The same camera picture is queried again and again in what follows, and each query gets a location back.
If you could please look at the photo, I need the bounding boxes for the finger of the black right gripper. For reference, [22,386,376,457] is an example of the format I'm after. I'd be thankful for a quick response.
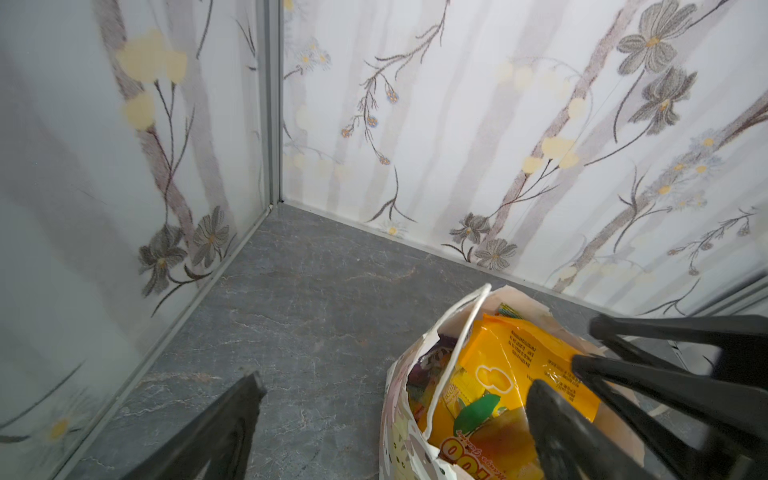
[589,315,767,384]
[571,355,767,479]

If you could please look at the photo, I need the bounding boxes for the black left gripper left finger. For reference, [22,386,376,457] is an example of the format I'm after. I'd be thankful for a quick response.
[124,371,267,479]

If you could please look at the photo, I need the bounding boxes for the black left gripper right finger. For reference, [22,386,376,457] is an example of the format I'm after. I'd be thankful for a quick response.
[526,380,652,479]

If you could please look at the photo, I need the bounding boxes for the yellow mango snack bag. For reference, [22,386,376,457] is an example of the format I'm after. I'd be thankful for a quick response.
[419,314,600,479]

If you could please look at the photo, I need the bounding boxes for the white cartoon paper bag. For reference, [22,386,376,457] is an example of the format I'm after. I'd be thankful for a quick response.
[379,285,645,479]

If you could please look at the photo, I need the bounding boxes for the purple snack pack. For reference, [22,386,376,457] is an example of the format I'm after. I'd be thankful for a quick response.
[406,334,457,422]

